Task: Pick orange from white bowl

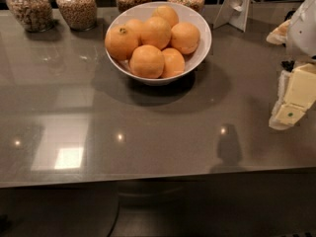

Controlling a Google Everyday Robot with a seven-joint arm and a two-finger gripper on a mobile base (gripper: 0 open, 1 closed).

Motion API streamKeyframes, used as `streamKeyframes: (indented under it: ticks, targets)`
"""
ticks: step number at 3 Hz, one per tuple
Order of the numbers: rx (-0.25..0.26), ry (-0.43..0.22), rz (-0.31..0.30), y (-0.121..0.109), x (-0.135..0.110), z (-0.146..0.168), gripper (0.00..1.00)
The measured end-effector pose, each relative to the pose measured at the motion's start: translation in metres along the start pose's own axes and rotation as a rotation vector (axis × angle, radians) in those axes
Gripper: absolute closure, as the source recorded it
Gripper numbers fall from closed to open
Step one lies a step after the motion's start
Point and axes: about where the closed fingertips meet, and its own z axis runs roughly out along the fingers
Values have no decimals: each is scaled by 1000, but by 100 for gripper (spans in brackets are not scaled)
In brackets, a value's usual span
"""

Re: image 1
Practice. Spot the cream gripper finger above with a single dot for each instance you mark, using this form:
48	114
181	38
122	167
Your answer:
278	35
295	96

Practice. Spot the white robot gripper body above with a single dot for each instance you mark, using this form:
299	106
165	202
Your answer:
303	34

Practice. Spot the white folded stand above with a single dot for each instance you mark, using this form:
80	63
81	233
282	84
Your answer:
234	13

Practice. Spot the left orange with stem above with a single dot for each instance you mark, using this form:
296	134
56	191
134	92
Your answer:
120	42

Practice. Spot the far left glass jar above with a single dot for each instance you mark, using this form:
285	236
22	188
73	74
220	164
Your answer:
35	16

